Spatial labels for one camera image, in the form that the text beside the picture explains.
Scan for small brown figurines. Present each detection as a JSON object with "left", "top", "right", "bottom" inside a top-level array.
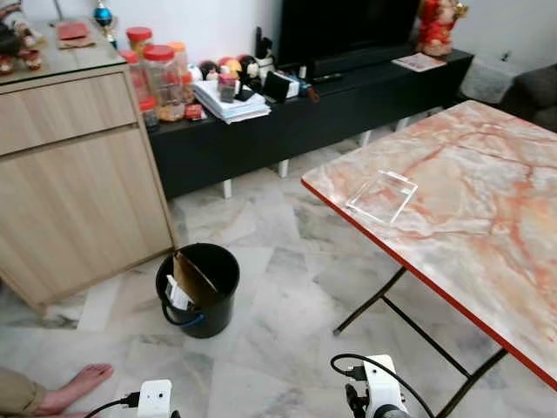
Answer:
[{"left": 0, "top": 17, "right": 44, "bottom": 75}]

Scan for white lace cover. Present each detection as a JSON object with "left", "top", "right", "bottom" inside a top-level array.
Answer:
[{"left": 461, "top": 59, "right": 519, "bottom": 104}]

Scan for blue black bin handle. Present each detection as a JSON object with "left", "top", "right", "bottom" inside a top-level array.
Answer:
[{"left": 161, "top": 300, "right": 207, "bottom": 330}]

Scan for pink booklet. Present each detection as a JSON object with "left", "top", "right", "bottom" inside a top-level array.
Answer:
[{"left": 392, "top": 52, "right": 447, "bottom": 72}]

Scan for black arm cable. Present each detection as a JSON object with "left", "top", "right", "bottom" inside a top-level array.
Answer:
[
  {"left": 83, "top": 392, "right": 142, "bottom": 418},
  {"left": 330, "top": 353, "right": 436, "bottom": 418}
]

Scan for black soundbar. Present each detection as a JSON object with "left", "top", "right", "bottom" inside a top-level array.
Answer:
[{"left": 312, "top": 48, "right": 420, "bottom": 79}]

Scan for red gold figurine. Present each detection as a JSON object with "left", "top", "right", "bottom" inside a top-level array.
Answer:
[{"left": 416, "top": 0, "right": 469, "bottom": 58}]

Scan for orange yellow round toy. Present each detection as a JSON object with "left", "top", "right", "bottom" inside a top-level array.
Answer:
[{"left": 218, "top": 57, "right": 243, "bottom": 78}]

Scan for black metal table frame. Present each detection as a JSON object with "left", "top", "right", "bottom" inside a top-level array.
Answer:
[{"left": 332, "top": 266, "right": 510, "bottom": 418}]

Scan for clear plastic tray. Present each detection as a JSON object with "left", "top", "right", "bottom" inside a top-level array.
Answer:
[{"left": 346, "top": 170, "right": 419, "bottom": 226}]

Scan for blue globe trophy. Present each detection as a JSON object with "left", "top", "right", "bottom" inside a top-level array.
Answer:
[{"left": 93, "top": 0, "right": 118, "bottom": 49}]

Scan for tall red lid jar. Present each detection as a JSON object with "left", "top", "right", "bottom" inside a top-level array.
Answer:
[{"left": 119, "top": 50, "right": 149, "bottom": 105}]

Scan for black rubbish bin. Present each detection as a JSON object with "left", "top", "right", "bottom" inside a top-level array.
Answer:
[{"left": 155, "top": 243, "right": 241, "bottom": 340}]

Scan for small dark spice jar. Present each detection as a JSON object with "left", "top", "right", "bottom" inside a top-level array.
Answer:
[{"left": 218, "top": 72, "right": 238, "bottom": 104}]

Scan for tiny red lid jar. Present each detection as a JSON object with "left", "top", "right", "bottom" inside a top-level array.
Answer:
[{"left": 139, "top": 96, "right": 160, "bottom": 131}]

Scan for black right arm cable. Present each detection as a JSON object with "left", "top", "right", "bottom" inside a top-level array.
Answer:
[{"left": 330, "top": 353, "right": 436, "bottom": 418}]

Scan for black white small box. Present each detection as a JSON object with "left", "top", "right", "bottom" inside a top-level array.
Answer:
[{"left": 261, "top": 70, "right": 301, "bottom": 104}]

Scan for black white toy figure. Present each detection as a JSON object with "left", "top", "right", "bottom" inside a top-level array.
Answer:
[{"left": 253, "top": 26, "right": 276, "bottom": 81}]

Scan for dark grey sofa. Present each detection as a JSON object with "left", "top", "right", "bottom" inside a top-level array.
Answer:
[{"left": 505, "top": 65, "right": 557, "bottom": 131}]

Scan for bare person foot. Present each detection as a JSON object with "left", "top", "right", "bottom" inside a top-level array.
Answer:
[{"left": 35, "top": 363, "right": 115, "bottom": 417}]

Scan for large red lid jar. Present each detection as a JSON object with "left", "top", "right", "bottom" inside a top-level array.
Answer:
[{"left": 142, "top": 45, "right": 186, "bottom": 123}]

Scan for khaki trouser leg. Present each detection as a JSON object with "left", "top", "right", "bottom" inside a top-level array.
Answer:
[{"left": 0, "top": 366, "right": 46, "bottom": 418}]

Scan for black flat television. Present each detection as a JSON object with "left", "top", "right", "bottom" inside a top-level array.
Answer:
[{"left": 277, "top": 0, "right": 423, "bottom": 71}]

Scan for red packet on brown tray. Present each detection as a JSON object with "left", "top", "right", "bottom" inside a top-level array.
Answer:
[{"left": 55, "top": 21, "right": 97, "bottom": 50}]

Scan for white paper stack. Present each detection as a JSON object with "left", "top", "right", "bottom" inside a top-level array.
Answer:
[{"left": 191, "top": 80, "right": 272, "bottom": 125}]

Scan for brown cardboard piece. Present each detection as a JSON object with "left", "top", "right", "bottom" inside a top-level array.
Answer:
[{"left": 171, "top": 249, "right": 220, "bottom": 307}]

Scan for light wooden cabinet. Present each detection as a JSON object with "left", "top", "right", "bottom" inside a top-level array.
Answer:
[{"left": 0, "top": 17, "right": 178, "bottom": 313}]

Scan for teal orange toy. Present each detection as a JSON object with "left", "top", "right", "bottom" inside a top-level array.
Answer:
[{"left": 292, "top": 77, "right": 321, "bottom": 104}]

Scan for orange lid plastic jar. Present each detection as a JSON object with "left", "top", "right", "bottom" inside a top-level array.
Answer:
[{"left": 167, "top": 41, "right": 191, "bottom": 105}]

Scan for white paper scrap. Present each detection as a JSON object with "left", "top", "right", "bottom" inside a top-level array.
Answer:
[{"left": 165, "top": 274, "right": 194, "bottom": 312}]

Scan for black television console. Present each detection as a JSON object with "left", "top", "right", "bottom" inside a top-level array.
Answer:
[{"left": 148, "top": 48, "right": 475, "bottom": 199}]

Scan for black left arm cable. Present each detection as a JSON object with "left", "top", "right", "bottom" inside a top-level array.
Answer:
[{"left": 83, "top": 392, "right": 142, "bottom": 418}]

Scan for short red lid jar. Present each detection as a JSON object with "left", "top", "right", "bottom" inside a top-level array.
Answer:
[{"left": 126, "top": 26, "right": 154, "bottom": 57}]

